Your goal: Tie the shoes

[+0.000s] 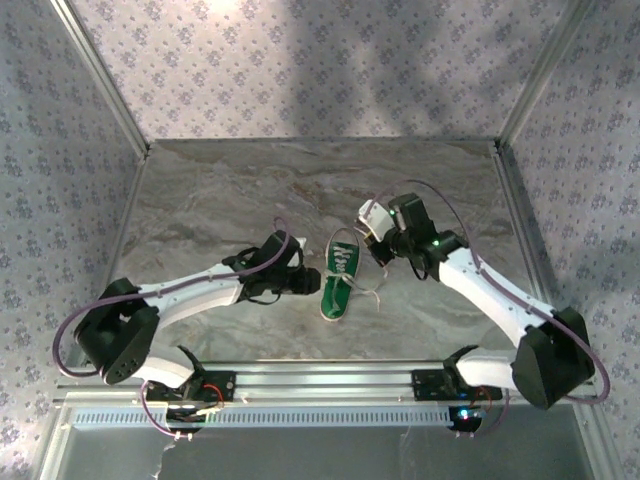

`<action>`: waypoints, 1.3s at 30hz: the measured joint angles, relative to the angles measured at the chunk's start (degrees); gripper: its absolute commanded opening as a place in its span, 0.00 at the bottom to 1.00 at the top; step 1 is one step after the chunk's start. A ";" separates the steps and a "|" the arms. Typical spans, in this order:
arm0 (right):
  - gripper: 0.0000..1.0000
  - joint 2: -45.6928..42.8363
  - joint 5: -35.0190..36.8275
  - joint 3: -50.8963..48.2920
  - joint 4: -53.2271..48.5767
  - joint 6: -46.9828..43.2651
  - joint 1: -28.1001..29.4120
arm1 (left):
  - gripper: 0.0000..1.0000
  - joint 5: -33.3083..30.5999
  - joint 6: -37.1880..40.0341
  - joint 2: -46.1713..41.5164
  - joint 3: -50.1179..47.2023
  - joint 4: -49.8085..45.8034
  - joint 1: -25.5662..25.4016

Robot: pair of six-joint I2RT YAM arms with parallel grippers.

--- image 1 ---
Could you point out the right controller board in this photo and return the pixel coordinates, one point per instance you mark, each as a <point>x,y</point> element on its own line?
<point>465,416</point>

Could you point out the white shoelace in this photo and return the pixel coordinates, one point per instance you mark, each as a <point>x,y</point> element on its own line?
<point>338,276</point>

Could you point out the aluminium frame post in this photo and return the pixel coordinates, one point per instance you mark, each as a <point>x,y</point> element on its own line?
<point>100,75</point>
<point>545,70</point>

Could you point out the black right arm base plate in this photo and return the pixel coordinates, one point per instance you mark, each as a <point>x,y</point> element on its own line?
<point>425,385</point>

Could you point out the green canvas sneaker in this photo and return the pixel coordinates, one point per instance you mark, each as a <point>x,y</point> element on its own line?
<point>334,302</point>

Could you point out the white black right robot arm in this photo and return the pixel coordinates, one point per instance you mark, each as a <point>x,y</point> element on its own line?
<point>492,295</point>

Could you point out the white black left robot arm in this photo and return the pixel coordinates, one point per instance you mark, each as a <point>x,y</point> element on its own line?
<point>195,292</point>

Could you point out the aluminium table edge rail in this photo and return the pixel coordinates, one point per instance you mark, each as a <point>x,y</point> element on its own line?
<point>112,250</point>
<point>522,225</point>

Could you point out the left controller board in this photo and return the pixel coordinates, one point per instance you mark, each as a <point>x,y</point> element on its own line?
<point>187,415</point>

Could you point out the grey metal sheet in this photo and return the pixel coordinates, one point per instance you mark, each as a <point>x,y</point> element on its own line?
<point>320,455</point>

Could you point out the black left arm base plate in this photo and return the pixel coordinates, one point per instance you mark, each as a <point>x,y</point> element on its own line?
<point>227,385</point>

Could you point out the controller board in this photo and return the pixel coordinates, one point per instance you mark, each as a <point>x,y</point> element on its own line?
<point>465,416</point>
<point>187,415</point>

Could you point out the aluminium mounting rail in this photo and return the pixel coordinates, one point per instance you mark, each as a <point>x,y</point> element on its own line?
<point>320,382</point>

